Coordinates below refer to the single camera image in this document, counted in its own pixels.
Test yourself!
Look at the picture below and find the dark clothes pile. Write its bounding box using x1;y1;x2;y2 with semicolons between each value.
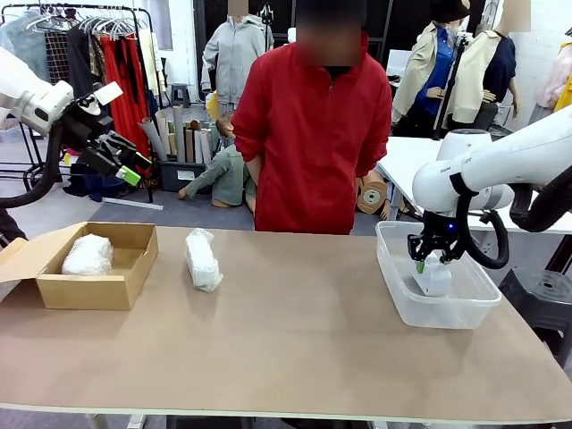
62;163;127;203

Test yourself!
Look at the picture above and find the black hanging garment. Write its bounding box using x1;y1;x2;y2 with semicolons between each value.
66;26;108;113

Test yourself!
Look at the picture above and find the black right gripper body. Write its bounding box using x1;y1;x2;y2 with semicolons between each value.
419;210;461;246

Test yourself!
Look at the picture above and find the white work table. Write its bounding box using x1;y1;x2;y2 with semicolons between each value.
374;135;572;236

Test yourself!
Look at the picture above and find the leaning grey paper roll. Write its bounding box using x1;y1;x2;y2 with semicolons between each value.
137;116;169;162

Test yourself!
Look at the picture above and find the cream paper roll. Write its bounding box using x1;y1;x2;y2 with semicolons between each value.
155;110;173;157

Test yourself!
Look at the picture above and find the small grey stool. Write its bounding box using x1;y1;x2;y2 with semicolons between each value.
169;82;192;108

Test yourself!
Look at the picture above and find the black plastic stool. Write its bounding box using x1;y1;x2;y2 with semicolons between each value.
498;267;572;354

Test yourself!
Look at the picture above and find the black metal stand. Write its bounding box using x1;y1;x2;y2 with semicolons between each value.
0;120;63;193

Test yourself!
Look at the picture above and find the brown cardboard spool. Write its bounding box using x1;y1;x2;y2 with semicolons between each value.
356;169;389;218

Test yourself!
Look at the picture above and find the mannequin in pink top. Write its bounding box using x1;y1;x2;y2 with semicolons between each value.
529;29;572;126

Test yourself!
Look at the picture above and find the black left arm hose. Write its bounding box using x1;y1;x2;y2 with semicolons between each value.
0;120;63;209

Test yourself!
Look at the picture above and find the grey storage bin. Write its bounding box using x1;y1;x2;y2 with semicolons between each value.
156;158;214;192

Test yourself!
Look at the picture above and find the clear plastic container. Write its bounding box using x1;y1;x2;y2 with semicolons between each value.
374;220;503;331

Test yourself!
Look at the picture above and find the black cable sleeve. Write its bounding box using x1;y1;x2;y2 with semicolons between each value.
0;206;28;248

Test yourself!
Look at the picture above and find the mannequin in cream vest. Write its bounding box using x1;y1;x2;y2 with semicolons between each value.
450;17;522;130

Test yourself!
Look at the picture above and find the open brown cardboard box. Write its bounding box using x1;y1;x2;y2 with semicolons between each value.
0;221;160;312

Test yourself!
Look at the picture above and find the white table leg frame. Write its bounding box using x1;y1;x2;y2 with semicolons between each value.
84;413;148;429

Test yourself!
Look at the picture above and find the black arm hose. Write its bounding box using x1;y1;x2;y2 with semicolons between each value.
0;120;63;209
449;164;572;271

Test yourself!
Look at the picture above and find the large bubble-wrapped clock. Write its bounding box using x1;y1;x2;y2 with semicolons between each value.
61;232;114;276

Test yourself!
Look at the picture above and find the tall grey paper roll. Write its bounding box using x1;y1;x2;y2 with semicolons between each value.
172;105;187;163

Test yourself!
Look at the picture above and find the black tripod pole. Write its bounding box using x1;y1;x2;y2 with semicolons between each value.
432;30;475;140

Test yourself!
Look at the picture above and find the red hanging dress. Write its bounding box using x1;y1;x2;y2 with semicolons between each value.
98;34;153;175

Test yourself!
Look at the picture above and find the person in red jacket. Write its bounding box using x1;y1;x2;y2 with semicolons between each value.
230;0;394;235

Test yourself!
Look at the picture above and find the mannequin in beige coat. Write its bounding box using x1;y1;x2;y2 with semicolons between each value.
389;0;470;138

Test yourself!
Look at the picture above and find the pale blue hanging garment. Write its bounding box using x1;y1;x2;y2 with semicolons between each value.
0;11;50;84

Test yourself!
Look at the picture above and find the small white box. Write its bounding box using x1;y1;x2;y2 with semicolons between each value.
410;252;452;299

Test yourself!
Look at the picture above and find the black right arm hose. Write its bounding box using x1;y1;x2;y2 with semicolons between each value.
449;164;572;271

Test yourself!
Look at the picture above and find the mannequin in green clothes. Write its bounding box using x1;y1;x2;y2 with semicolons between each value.
178;111;259;210

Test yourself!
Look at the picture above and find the black bucket hat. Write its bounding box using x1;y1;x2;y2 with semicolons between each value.
429;0;471;23

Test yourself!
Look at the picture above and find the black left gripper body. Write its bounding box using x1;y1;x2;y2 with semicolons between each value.
62;106;115;153

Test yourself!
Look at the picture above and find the slim bubble-wrapped clock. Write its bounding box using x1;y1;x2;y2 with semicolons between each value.
184;227;224;292

